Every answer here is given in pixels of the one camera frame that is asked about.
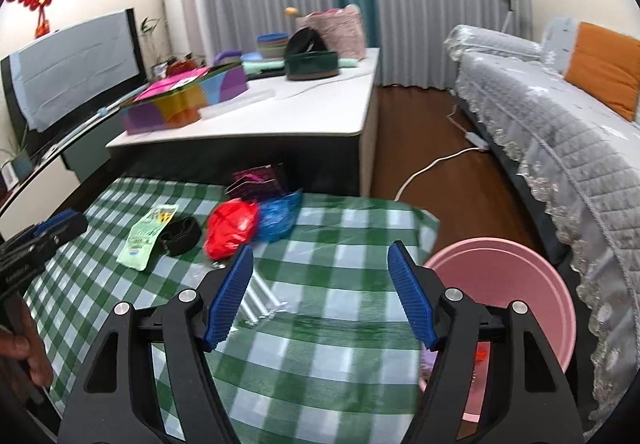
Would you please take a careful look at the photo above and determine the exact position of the clear plastic tubes wrapper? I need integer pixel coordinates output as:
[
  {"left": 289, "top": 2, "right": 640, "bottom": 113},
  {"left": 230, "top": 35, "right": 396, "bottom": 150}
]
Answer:
[{"left": 240, "top": 271, "right": 288, "bottom": 327}]

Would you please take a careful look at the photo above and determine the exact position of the colourful tin box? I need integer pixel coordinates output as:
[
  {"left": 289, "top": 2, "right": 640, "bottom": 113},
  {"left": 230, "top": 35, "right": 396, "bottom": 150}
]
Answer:
[{"left": 119, "top": 63, "right": 250, "bottom": 136}]

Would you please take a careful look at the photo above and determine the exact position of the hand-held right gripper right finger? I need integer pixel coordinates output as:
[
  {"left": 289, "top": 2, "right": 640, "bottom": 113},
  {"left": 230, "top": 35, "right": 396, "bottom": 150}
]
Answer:
[{"left": 387, "top": 240, "right": 586, "bottom": 444}]

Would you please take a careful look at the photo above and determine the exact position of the person's left hand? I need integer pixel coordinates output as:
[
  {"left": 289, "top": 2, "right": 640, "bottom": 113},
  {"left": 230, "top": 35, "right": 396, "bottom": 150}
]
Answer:
[{"left": 0, "top": 296, "right": 53, "bottom": 387}]

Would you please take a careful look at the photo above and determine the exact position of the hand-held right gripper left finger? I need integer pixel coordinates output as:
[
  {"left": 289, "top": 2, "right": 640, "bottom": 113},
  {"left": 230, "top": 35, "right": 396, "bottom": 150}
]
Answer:
[{"left": 57, "top": 244, "right": 256, "bottom": 444}]

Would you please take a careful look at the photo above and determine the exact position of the pink paper card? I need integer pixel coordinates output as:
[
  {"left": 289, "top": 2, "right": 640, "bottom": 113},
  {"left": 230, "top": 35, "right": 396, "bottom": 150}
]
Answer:
[{"left": 134, "top": 66, "right": 211, "bottom": 102}]

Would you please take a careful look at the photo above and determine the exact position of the bamboo plant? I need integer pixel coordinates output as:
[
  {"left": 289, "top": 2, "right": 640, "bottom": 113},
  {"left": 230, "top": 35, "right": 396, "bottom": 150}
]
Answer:
[{"left": 139, "top": 16, "right": 171, "bottom": 70}]

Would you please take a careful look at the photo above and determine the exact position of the sofa with grey quilted cover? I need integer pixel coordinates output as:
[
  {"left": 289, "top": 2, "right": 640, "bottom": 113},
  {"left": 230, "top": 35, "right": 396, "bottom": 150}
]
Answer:
[{"left": 445, "top": 19, "right": 640, "bottom": 420}]

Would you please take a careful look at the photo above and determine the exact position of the stack of coloured bowls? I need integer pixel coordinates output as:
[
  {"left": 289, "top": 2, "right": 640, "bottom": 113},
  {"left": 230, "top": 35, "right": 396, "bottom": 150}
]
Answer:
[{"left": 256, "top": 33, "right": 290, "bottom": 59}]

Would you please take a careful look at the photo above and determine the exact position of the maroon patterned packet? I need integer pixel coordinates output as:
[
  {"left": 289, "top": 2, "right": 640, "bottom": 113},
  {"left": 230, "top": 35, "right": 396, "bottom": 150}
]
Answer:
[{"left": 225, "top": 164, "right": 286, "bottom": 200}]

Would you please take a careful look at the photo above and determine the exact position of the white rod with blue tip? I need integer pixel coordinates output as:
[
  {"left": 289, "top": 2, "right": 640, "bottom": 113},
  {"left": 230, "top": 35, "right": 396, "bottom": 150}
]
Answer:
[{"left": 30, "top": 106, "right": 108, "bottom": 160}]

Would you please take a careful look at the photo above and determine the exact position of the white power cable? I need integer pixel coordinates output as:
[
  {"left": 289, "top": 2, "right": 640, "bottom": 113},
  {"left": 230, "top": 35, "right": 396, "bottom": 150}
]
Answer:
[{"left": 395, "top": 109, "right": 481, "bottom": 202}]

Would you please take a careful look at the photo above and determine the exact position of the white top coffee table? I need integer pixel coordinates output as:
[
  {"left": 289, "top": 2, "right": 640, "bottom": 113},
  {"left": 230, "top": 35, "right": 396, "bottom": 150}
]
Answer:
[{"left": 106, "top": 46, "right": 381, "bottom": 197}]

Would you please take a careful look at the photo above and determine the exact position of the red plastic bag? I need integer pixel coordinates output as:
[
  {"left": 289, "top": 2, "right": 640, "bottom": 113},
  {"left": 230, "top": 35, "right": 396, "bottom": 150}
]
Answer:
[{"left": 204, "top": 199, "right": 261, "bottom": 261}]

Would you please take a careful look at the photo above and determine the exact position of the television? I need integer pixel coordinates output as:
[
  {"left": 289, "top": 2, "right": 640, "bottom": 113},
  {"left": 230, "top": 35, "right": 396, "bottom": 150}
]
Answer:
[{"left": 0, "top": 8, "right": 148, "bottom": 160}]

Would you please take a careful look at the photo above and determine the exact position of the green printed packet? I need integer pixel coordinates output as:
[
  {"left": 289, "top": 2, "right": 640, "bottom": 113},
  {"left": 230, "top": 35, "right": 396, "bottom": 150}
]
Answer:
[{"left": 119, "top": 204, "right": 179, "bottom": 272}]

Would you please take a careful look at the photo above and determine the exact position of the blue plastic bag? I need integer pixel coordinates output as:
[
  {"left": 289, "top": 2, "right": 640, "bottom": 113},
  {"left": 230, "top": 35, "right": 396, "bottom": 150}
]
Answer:
[{"left": 255, "top": 191, "right": 303, "bottom": 242}]

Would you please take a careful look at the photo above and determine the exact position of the black band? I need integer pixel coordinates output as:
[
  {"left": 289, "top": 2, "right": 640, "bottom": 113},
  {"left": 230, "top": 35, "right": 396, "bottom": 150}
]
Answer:
[{"left": 159, "top": 216, "right": 202, "bottom": 257}]

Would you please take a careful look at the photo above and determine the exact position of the mint green cloth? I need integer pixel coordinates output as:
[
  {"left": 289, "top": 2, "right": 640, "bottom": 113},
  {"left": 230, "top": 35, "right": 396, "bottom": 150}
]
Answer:
[{"left": 245, "top": 56, "right": 358, "bottom": 80}]

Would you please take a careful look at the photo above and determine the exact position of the pink quilted bag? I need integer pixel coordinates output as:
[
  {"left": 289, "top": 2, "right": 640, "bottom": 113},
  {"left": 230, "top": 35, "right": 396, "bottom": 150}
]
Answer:
[{"left": 300, "top": 4, "right": 365, "bottom": 61}]

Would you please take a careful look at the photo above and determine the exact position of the pink plastic bin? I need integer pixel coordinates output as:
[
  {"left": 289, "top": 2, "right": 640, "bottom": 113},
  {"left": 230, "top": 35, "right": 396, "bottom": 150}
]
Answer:
[{"left": 417, "top": 237, "right": 577, "bottom": 422}]

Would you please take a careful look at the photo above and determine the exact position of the dark green round tin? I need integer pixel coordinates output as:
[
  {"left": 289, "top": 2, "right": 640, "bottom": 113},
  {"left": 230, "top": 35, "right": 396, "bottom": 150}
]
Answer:
[{"left": 285, "top": 50, "right": 340, "bottom": 81}]

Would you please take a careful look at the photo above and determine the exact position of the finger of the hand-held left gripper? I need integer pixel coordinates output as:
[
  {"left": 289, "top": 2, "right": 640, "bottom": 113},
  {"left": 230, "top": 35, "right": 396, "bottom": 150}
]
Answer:
[{"left": 27, "top": 210, "right": 89, "bottom": 247}]

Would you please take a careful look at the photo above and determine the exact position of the orange cushion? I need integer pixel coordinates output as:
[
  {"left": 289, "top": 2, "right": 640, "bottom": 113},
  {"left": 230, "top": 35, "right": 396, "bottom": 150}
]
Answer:
[{"left": 565, "top": 22, "right": 640, "bottom": 121}]

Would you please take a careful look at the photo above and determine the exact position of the green checked tablecloth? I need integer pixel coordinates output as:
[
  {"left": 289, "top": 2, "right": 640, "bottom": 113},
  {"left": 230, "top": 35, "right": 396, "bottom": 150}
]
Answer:
[{"left": 22, "top": 176, "right": 441, "bottom": 444}]

